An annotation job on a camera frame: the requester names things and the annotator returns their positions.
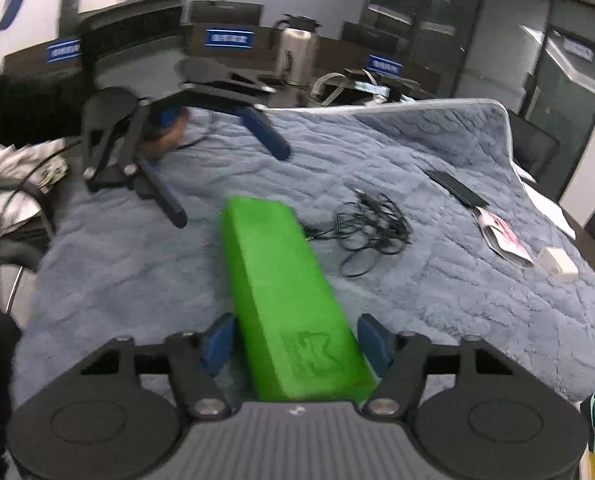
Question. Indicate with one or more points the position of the green rectangular box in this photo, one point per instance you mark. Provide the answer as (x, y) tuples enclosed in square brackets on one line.
[(287, 285)]

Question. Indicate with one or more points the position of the glass door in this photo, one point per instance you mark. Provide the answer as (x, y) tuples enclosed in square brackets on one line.
[(567, 95)]

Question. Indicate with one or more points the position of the white cloth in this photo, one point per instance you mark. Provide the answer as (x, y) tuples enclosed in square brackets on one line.
[(7, 200)]

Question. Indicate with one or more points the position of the white charger adapter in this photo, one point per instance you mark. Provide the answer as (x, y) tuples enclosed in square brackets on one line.
[(557, 262)]

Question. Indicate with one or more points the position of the dark conference table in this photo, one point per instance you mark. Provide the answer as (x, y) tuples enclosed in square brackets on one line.
[(592, 245)]

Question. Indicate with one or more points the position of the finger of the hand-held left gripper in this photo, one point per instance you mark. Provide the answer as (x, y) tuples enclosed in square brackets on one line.
[(165, 195), (270, 135)]

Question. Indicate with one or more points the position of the person's left hand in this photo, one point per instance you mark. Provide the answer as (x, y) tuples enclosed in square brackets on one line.
[(170, 132)]

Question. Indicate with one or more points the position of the blue-grey fleece blanket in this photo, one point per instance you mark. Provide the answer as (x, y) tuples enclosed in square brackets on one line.
[(452, 285)]

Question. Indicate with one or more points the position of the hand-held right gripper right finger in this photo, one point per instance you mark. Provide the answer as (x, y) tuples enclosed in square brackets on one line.
[(375, 345)]

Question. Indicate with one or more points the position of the white paper sheet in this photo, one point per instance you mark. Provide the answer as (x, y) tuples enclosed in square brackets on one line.
[(547, 205)]

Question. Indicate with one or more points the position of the blue desk nameplate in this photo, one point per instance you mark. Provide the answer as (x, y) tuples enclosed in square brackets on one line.
[(63, 51), (385, 65), (227, 37)]

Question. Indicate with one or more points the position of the steel thermos flask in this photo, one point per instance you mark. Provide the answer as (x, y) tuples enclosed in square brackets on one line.
[(297, 55)]

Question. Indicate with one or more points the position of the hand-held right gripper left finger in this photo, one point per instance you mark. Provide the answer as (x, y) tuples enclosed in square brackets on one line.
[(220, 342)]

